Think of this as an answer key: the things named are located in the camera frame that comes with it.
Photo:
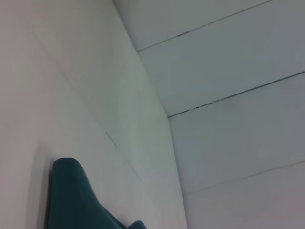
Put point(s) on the blue shirt with FREE print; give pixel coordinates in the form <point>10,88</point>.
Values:
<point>81,200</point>

